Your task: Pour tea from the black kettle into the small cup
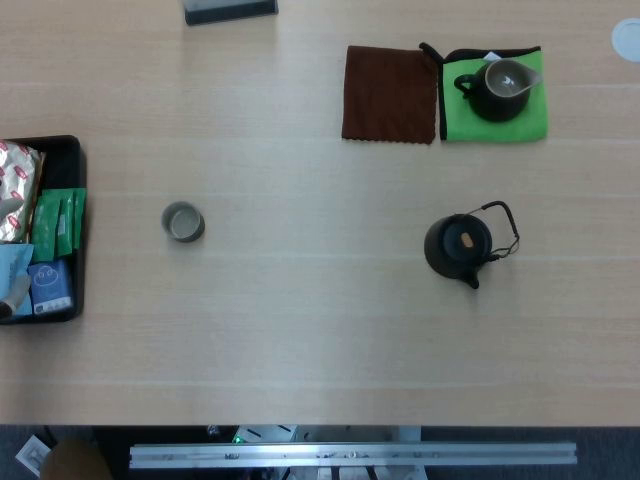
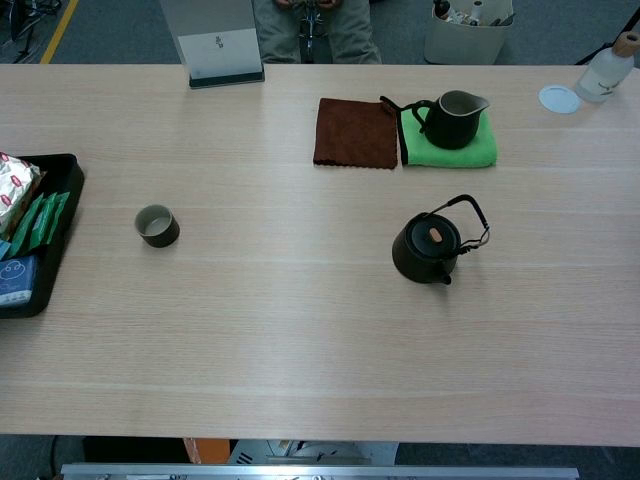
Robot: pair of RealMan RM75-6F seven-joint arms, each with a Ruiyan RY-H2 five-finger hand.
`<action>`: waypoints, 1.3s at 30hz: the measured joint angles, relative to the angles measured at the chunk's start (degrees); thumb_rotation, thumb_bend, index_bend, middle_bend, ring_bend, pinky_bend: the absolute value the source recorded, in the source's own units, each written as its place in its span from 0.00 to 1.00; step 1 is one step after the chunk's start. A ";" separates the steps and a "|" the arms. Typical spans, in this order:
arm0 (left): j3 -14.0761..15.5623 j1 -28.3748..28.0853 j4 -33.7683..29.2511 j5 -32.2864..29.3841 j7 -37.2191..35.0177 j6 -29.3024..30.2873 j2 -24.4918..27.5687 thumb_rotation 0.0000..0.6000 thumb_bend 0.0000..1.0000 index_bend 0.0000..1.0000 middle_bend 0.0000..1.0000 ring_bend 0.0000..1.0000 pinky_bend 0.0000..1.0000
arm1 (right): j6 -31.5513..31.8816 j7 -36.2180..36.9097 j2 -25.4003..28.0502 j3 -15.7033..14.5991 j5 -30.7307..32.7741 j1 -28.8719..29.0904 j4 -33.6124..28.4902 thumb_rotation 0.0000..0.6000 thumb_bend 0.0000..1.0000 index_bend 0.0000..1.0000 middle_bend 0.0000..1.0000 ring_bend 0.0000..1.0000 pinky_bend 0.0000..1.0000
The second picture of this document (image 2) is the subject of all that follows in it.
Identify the black cast iron teapot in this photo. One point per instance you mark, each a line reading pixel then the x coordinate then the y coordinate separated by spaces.
pixel 425 250

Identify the dark ceramic tea cup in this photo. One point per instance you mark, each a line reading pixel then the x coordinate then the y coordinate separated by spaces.
pixel 160 237

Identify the brown cloth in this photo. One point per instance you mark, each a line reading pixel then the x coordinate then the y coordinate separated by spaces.
pixel 355 132

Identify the green cloth with black edge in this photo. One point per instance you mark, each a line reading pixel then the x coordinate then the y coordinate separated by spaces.
pixel 450 157

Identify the black ceramic pitcher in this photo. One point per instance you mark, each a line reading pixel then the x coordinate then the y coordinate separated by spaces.
pixel 450 132

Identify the chrome stool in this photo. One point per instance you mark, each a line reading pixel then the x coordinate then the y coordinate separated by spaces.
pixel 311 30

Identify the person in khaki trousers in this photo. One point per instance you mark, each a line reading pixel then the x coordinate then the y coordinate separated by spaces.
pixel 280 30

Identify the grey sign stand white card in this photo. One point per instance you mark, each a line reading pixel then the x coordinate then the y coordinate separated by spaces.
pixel 220 50

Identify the orange object under table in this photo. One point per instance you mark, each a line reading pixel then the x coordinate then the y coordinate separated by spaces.
pixel 210 450

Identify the beige storage bin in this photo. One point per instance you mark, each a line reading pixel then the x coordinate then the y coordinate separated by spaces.
pixel 465 45

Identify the black plastic tray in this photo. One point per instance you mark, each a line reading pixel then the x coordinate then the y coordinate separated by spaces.
pixel 65 185

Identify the white round coaster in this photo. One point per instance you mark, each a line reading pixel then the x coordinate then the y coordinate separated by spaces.
pixel 560 99

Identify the blue packet with face print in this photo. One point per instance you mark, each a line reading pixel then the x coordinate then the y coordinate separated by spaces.
pixel 17 280

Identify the foil snack bag red labels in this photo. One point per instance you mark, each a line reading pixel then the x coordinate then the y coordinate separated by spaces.
pixel 15 185

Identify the light blue packet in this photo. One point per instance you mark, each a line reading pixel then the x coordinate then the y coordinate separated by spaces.
pixel 4 249

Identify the glass bottle with wooden cork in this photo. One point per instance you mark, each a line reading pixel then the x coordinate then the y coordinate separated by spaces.
pixel 600 75

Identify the black metal frame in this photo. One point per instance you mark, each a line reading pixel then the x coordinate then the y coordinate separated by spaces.
pixel 19 25

